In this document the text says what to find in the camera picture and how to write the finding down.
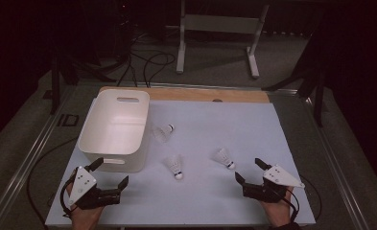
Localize black tripod stand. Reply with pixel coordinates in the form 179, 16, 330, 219
50, 47, 117, 115
261, 28, 326, 128

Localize aluminium floor rail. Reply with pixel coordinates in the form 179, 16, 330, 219
266, 87, 369, 230
0, 84, 79, 230

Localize white shuttlecock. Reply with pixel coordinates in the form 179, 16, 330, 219
152, 124, 176, 143
212, 147, 237, 171
163, 154, 184, 181

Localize person's left hand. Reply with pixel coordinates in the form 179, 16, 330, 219
65, 184, 106, 230

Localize white metal stand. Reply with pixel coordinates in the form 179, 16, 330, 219
176, 0, 271, 80

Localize person's right hand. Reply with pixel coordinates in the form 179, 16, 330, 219
260, 187, 295, 228

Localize light blue table mat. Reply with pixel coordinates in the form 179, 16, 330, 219
45, 98, 317, 228

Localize black floor cables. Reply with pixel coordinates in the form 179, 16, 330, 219
117, 32, 177, 88

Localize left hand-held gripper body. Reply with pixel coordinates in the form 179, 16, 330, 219
68, 166, 122, 210

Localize right hand-held gripper black cable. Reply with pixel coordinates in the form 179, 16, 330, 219
280, 174, 323, 223

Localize wooden table board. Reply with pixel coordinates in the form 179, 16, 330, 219
98, 85, 271, 104

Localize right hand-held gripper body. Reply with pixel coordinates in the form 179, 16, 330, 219
243, 164, 305, 203

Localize white plastic bin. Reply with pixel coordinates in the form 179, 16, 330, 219
77, 88, 151, 174

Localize hand-held gripper black cable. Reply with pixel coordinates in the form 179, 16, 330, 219
280, 174, 323, 223
26, 137, 82, 226

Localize left hand-held gripper black cable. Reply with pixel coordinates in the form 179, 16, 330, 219
26, 137, 82, 226

